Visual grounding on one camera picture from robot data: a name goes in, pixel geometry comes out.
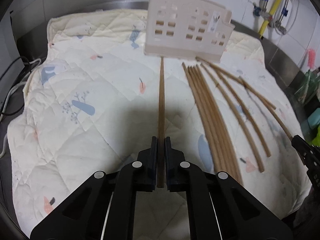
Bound wooden chopstick far right long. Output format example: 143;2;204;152
196;56;293;141

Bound cream patterned quilted mat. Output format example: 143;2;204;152
7;10;311;239

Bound white cable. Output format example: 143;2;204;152
0;58;42;158

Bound braided steel hose right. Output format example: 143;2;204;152
274;0;301;36

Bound wooden chopstick of bundle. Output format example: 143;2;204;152
187;67;229;172
182;62;221;172
195;65;243;185
186;67;242;182

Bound wooden chopstick curved middle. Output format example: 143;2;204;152
200;64;265;173

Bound black cable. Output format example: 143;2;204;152
0;56;26;117

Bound cream perforated utensil holder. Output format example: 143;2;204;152
144;0;235;62

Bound wooden chopstick short far right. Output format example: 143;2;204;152
238;76;276;110

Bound wooden chopstick leftmost of bundle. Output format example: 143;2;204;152
182;62;221;172

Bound wooden chopstick curved right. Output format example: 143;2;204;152
215;70;271;158

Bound green plastic items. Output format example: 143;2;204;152
295;68;319;145

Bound wooden chopstick curved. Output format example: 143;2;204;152
215;70;271;158
200;64;265;173

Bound pink brush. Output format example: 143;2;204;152
307;49;316;69

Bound yellow gas hose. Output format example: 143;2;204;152
258;0;295;37

